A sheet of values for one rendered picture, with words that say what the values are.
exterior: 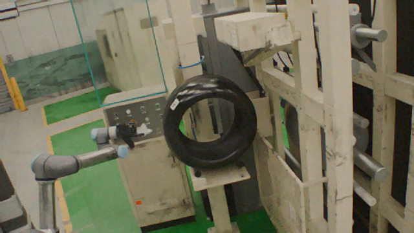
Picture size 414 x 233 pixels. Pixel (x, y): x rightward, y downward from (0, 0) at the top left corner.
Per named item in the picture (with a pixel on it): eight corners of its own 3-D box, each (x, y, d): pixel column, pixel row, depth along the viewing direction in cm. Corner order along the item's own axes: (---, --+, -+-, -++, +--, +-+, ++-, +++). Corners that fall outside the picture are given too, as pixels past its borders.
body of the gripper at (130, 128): (135, 124, 188) (115, 126, 187) (137, 138, 191) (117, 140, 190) (136, 120, 195) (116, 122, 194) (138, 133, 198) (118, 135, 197)
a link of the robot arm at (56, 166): (55, 160, 144) (129, 141, 186) (43, 157, 150) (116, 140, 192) (58, 184, 146) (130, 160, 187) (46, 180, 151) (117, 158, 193)
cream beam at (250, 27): (216, 41, 209) (213, 18, 204) (253, 33, 210) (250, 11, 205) (239, 52, 152) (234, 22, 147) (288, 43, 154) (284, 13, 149)
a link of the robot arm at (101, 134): (94, 140, 195) (92, 127, 193) (112, 138, 196) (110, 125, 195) (92, 144, 187) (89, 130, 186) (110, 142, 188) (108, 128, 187)
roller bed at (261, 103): (246, 130, 248) (240, 94, 238) (264, 125, 249) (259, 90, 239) (253, 140, 229) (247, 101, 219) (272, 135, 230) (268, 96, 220)
